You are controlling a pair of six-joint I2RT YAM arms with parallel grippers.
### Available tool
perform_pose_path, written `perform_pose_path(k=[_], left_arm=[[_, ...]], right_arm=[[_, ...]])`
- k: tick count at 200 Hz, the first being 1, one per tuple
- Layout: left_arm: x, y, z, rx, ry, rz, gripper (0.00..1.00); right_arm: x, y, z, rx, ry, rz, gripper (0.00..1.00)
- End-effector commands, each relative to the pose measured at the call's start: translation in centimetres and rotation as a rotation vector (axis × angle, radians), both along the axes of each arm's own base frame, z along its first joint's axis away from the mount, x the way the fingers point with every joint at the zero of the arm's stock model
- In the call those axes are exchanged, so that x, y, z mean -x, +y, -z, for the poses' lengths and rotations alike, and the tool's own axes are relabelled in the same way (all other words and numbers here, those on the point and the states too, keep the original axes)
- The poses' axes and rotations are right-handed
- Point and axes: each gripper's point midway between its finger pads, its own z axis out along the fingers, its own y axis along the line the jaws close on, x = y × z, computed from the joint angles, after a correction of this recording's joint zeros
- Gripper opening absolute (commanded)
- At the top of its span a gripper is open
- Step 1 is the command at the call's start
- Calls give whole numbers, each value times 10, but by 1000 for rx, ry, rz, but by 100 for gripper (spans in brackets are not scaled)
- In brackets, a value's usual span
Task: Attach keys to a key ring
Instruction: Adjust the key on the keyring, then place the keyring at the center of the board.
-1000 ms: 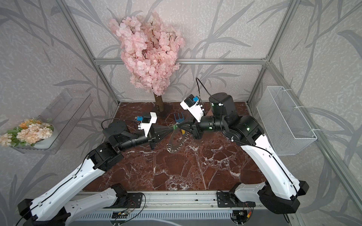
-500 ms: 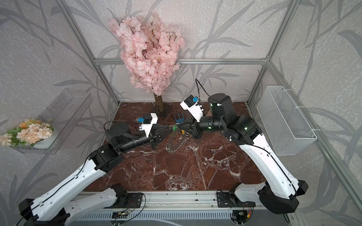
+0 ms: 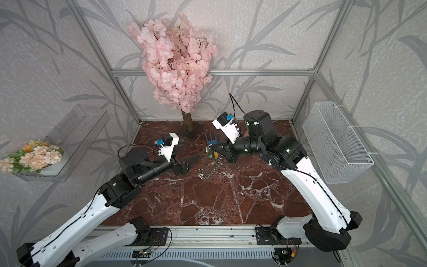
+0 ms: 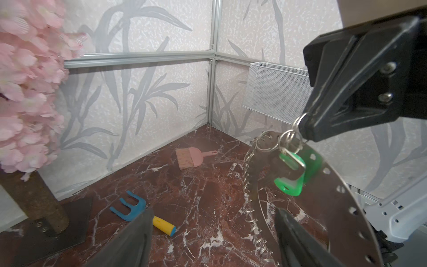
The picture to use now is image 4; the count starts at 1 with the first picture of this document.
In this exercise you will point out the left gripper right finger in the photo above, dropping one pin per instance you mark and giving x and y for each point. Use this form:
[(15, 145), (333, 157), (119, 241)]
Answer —
[(297, 247)]

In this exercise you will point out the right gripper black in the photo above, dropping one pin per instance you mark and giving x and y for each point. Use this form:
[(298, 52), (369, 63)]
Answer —
[(366, 75)]

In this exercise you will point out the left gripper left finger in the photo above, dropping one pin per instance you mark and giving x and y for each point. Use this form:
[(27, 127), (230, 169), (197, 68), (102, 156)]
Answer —
[(130, 248)]

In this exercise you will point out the key with green tag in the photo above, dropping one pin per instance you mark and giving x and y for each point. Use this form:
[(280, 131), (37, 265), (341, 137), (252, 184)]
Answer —
[(296, 170)]

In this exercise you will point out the blue yellow garden fork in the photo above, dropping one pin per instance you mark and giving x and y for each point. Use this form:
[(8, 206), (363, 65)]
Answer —
[(138, 209)]

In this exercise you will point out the pink hand brush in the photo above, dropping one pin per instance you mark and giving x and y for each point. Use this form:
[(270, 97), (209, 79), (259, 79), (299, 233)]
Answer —
[(192, 157)]

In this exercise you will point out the pink cherry blossom tree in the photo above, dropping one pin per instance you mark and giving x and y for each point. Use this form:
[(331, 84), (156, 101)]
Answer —
[(34, 48)]

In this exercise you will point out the white wire mesh basket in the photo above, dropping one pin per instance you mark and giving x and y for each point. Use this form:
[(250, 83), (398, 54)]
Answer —
[(277, 91)]

